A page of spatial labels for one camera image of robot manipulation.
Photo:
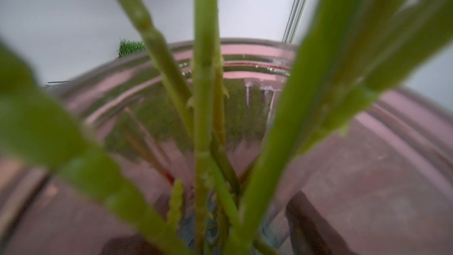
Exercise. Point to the dark glass vase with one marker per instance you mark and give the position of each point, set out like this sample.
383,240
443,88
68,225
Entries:
385,187

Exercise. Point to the green artificial grass mat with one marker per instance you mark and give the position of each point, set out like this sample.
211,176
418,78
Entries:
128,47

